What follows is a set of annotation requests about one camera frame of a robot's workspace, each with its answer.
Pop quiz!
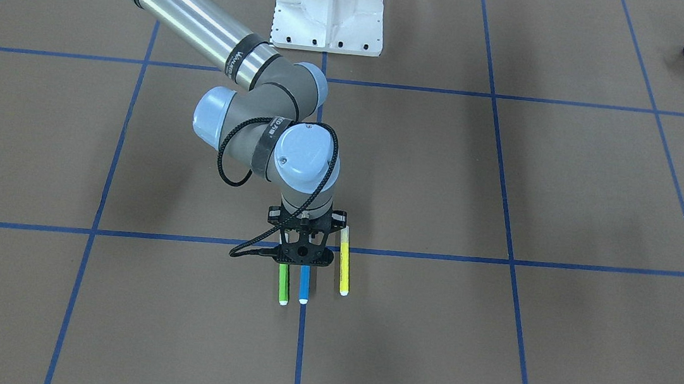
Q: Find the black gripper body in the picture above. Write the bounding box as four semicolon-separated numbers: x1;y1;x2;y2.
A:
264;206;348;267

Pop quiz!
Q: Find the blue highlighter pen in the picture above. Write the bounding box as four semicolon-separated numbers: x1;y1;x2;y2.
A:
298;264;311;305

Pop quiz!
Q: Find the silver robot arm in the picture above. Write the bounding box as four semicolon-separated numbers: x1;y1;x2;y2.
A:
130;0;347;266

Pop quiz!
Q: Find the green highlighter pen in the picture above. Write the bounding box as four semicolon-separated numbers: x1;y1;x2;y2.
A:
278;263;290;307

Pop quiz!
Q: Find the yellow highlighter pen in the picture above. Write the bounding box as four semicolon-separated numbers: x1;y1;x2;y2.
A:
338;226;351;297

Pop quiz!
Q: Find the blue tape line crosswise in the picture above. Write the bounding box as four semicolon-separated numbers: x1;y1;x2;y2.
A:
0;221;684;278

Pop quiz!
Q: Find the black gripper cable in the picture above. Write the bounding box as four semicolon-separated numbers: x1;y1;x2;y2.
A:
206;111;342;269

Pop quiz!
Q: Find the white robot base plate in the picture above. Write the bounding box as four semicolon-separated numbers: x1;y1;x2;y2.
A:
269;0;385;58

